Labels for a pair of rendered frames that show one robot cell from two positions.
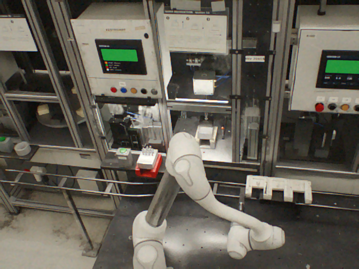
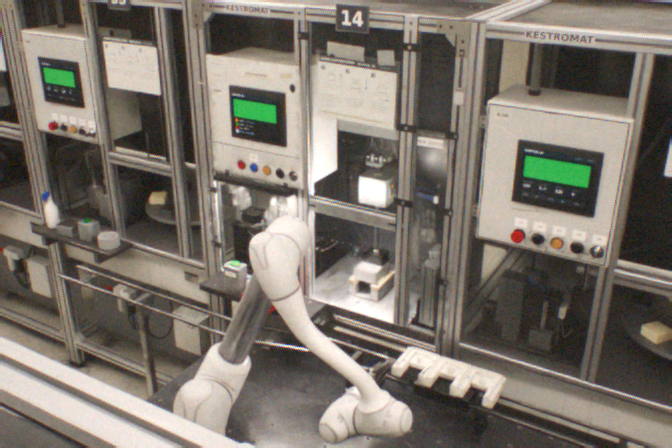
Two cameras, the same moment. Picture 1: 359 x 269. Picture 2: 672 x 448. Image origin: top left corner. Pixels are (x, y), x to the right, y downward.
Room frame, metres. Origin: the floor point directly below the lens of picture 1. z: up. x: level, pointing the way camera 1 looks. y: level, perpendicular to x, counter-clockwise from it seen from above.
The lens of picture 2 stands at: (-0.67, -0.64, 2.36)
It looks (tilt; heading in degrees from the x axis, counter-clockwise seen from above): 25 degrees down; 14
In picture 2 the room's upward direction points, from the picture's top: straight up
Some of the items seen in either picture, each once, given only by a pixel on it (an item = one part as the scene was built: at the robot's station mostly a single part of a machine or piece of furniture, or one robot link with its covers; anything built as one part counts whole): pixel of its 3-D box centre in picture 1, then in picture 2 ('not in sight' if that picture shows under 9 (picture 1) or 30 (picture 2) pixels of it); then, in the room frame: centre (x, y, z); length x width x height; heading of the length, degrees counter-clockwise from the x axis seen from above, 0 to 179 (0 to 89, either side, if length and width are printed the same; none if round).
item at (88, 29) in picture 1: (125, 50); (271, 114); (1.87, 0.24, 1.60); 0.42 x 0.29 x 0.46; 73
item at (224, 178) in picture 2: (125, 100); (253, 182); (1.73, 0.28, 1.37); 0.36 x 0.04 x 0.04; 73
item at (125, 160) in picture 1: (125, 156); (237, 276); (1.69, 0.35, 0.97); 0.08 x 0.08 x 0.12; 73
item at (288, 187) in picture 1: (277, 191); (447, 381); (1.38, -0.53, 0.84); 0.36 x 0.14 x 0.10; 73
